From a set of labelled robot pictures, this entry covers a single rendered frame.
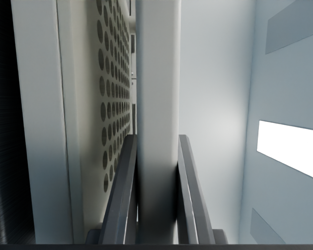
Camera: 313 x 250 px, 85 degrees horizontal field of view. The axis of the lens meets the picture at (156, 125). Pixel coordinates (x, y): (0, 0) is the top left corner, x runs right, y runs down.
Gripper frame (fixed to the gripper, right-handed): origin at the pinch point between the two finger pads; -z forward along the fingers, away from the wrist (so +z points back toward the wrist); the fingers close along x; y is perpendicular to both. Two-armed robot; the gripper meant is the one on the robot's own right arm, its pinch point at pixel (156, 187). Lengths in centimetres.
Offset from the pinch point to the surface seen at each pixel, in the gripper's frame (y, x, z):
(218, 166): 300, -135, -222
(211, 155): 279, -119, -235
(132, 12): -1, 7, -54
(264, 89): 139, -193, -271
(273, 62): 93, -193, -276
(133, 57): 9.2, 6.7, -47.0
